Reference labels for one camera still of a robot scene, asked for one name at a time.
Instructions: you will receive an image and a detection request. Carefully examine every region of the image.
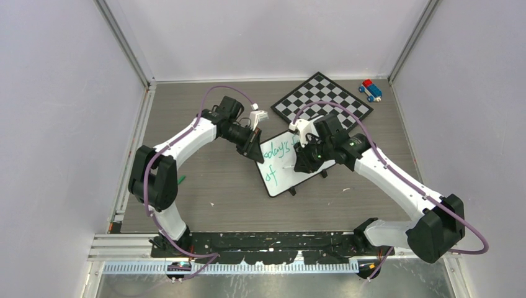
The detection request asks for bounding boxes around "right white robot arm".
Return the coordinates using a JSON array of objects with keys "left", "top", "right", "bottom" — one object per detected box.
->
[{"left": 289, "top": 114, "right": 465, "bottom": 263}]

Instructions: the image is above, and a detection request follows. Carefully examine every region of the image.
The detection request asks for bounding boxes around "red blue toy car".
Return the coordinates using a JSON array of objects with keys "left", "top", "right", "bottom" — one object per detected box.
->
[{"left": 359, "top": 79, "right": 383, "bottom": 102}]

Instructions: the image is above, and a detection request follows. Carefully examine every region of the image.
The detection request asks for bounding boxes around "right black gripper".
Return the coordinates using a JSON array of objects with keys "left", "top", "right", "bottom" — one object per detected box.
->
[{"left": 294, "top": 134, "right": 334, "bottom": 173}]

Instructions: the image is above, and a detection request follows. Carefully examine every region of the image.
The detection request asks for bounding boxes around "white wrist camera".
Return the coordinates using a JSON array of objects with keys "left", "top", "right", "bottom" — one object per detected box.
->
[
  {"left": 249, "top": 103, "right": 269, "bottom": 131},
  {"left": 288, "top": 119, "right": 319, "bottom": 147}
]

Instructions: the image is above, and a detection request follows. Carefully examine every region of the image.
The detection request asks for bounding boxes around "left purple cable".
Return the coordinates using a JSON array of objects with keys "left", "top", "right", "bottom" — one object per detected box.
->
[{"left": 141, "top": 85, "right": 260, "bottom": 282}]

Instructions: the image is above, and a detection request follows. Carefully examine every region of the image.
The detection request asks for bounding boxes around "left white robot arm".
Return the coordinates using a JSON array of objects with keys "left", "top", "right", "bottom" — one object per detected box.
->
[{"left": 128, "top": 96, "right": 269, "bottom": 257}]

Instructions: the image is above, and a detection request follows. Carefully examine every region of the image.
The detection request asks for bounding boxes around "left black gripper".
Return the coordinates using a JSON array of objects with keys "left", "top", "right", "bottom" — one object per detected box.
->
[{"left": 220, "top": 124, "right": 264, "bottom": 163}]

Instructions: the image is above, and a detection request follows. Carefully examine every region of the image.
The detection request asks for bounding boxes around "black white checkerboard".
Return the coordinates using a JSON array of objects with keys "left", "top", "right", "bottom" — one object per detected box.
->
[{"left": 271, "top": 72, "right": 373, "bottom": 131}]

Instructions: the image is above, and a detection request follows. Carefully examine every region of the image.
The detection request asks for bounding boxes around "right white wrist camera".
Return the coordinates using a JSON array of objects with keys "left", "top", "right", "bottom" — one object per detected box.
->
[{"left": 288, "top": 119, "right": 319, "bottom": 147}]

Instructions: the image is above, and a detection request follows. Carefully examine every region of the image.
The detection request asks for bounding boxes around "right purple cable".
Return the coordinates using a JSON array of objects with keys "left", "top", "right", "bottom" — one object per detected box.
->
[{"left": 290, "top": 101, "right": 490, "bottom": 282}]

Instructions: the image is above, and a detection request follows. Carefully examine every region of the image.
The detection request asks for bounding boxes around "small whiteboard with stand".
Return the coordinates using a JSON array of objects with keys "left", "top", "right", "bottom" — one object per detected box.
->
[{"left": 256, "top": 131, "right": 336, "bottom": 197}]

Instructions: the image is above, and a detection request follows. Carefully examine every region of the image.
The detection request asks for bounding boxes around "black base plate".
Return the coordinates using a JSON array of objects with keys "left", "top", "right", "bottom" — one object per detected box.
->
[{"left": 177, "top": 232, "right": 393, "bottom": 265}]

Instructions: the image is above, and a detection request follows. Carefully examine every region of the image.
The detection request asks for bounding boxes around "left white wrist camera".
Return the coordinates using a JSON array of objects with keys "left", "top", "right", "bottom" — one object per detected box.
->
[{"left": 249, "top": 103, "right": 269, "bottom": 131}]

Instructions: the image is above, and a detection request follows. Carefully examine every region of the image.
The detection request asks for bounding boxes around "purple cable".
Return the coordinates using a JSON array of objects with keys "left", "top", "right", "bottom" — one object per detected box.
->
[
  {"left": 290, "top": 101, "right": 490, "bottom": 282},
  {"left": 141, "top": 85, "right": 260, "bottom": 282}
]

